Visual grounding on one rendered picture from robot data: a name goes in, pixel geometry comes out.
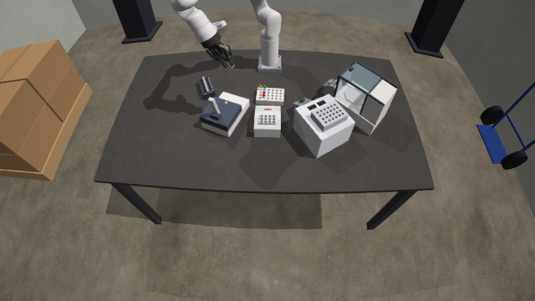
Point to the white tube rack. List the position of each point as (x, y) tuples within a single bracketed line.
[(270, 98)]

